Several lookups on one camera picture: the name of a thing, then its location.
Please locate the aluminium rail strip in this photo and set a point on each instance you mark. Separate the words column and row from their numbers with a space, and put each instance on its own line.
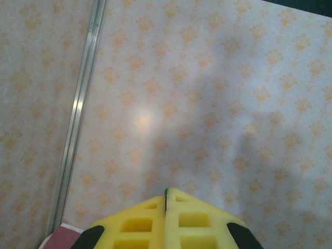
column 77, row 103

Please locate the dusty pink t-shirt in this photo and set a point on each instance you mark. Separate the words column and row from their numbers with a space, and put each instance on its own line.
column 63, row 238

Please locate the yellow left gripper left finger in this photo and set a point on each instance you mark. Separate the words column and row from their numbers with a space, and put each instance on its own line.
column 140, row 228

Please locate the black edge strip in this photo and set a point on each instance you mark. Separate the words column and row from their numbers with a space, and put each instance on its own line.
column 306, row 5

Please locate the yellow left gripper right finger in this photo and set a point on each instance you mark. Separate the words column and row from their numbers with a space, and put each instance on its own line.
column 197, row 228

